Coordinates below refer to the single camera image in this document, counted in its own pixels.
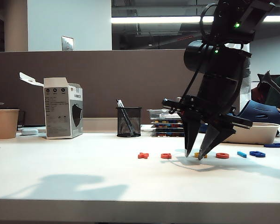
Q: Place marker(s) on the beige pulp food container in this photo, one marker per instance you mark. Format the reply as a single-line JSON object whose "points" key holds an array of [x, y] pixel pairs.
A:
{"points": [[259, 135]]}

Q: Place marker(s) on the orange letter o magnet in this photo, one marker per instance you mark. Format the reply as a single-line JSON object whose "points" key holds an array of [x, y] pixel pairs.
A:
{"points": [[222, 157]]}

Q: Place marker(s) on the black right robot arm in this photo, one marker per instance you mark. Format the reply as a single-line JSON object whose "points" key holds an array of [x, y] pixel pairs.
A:
{"points": [[219, 65]]}

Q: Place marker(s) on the long ceiling light strip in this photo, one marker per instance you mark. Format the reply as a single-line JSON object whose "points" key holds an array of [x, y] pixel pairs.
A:
{"points": [[154, 19]]}

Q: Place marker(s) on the dark blue wide letter magnet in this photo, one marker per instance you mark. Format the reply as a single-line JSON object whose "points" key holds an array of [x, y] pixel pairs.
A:
{"points": [[270, 145]]}

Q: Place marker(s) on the brown desk partition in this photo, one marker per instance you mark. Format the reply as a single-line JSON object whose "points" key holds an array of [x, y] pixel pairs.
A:
{"points": [[130, 81]]}

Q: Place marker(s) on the clear plastic tray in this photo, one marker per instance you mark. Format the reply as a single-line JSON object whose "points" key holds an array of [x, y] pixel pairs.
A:
{"points": [[154, 114]]}

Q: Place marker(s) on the yellow letter d magnet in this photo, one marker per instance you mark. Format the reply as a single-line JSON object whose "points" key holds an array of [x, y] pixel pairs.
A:
{"points": [[196, 154]]}

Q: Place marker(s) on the beige partition base rail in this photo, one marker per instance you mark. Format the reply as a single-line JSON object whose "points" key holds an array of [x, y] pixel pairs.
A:
{"points": [[98, 126]]}

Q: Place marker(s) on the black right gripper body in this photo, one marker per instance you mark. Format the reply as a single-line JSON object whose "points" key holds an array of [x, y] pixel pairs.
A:
{"points": [[200, 107]]}

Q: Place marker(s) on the letter magnet pack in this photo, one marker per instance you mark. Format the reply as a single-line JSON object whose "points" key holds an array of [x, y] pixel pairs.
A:
{"points": [[168, 126], [168, 130], [168, 135], [168, 121]]}

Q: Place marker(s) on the orange letter a magnet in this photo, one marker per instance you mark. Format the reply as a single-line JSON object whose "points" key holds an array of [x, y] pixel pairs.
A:
{"points": [[165, 156]]}

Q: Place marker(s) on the brown paper cup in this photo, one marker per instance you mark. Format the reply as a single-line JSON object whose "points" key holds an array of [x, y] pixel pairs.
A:
{"points": [[5, 124]]}

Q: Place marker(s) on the black white pen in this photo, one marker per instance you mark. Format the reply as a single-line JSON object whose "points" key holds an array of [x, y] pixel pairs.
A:
{"points": [[119, 103]]}

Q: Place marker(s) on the orange letter x magnet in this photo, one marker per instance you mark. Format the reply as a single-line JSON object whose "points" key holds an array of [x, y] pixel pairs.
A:
{"points": [[143, 155]]}

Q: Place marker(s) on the dark blue letter g magnet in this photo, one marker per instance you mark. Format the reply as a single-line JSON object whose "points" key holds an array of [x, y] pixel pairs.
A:
{"points": [[260, 155]]}

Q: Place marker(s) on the red garment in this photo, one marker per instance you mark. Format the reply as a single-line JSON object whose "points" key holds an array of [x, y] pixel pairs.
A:
{"points": [[259, 95]]}

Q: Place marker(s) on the black mesh pen holder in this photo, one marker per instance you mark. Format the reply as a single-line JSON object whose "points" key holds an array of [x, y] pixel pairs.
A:
{"points": [[128, 126]]}

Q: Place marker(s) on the white grey face mask box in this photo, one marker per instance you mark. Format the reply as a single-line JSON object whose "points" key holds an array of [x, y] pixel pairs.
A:
{"points": [[58, 112]]}

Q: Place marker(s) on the light blue letter l magnet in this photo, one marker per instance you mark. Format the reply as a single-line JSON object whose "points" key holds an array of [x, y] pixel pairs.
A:
{"points": [[242, 154]]}

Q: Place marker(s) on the metal wall switch plate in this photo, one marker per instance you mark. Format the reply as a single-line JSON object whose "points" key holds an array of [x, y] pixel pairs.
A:
{"points": [[67, 44]]}

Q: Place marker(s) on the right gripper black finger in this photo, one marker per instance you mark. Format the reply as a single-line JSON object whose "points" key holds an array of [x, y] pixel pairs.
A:
{"points": [[190, 133], [214, 136]]}

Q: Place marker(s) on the dark blue clog with holes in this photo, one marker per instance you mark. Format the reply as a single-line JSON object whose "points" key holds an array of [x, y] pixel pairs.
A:
{"points": [[259, 112]]}

